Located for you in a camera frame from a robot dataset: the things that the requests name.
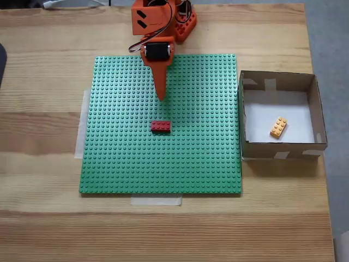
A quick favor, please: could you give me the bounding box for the green lego baseplate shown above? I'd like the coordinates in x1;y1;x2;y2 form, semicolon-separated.
78;53;243;197

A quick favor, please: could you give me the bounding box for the gripper servo cable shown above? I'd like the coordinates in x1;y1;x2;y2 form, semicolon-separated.
128;0;175;54

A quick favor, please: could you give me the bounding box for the masking tape strip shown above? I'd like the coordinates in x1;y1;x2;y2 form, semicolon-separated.
74;87;95;159
130;194;183;207

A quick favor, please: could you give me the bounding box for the open cardboard box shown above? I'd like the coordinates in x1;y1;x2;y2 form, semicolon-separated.
237;70;328;162

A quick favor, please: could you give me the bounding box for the red lego block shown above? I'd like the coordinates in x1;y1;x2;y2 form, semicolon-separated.
151;120;172;134

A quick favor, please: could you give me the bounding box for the black rounded device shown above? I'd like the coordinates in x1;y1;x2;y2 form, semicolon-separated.
0;43;8;90

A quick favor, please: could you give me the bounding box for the yellow lego block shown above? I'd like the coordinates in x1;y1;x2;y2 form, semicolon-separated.
269;116;289;140

